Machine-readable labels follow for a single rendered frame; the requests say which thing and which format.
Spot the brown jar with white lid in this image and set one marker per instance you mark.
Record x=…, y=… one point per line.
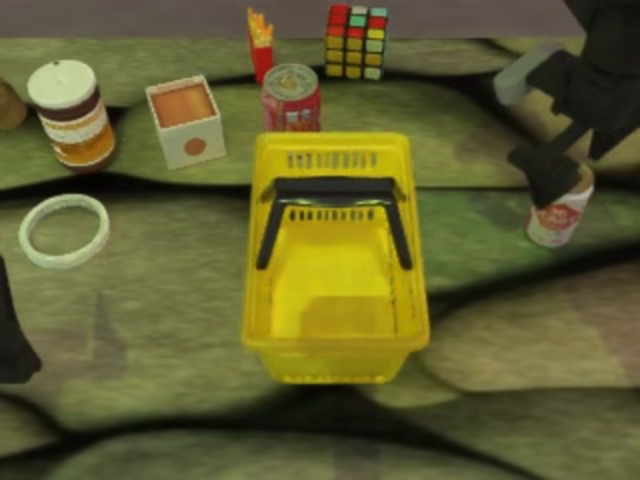
x=75, y=120

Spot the green camouflage table cloth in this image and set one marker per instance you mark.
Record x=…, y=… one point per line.
x=165, y=325

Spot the white square box orange top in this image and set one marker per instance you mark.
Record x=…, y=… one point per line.
x=192, y=140

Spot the red french fries box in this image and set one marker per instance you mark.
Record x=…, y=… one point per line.
x=261, y=55

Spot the multicoloured puzzle cube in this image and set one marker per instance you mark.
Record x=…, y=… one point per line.
x=356, y=45

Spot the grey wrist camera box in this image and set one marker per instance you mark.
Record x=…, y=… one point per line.
x=525, y=75

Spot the brown round object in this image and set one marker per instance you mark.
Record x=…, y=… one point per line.
x=10, y=107

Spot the white metal can red print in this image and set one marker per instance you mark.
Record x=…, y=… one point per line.
x=557, y=220

